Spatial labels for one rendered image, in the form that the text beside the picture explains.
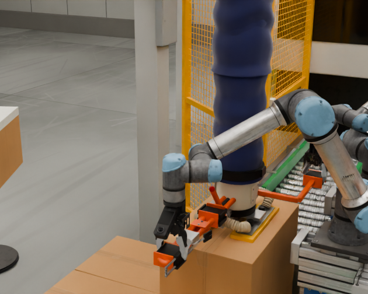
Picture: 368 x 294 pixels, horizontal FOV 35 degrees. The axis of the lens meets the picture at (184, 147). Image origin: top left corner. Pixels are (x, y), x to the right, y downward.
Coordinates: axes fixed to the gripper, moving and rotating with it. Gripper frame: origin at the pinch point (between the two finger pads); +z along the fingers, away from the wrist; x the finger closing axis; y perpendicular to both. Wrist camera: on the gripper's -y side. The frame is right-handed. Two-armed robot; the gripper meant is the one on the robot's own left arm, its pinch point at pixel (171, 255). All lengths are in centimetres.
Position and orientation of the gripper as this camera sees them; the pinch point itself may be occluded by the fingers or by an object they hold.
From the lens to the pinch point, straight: 204.3
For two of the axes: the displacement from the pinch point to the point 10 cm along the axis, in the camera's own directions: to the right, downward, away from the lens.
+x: -8.9, -1.5, 4.2
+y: 4.5, -2.9, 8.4
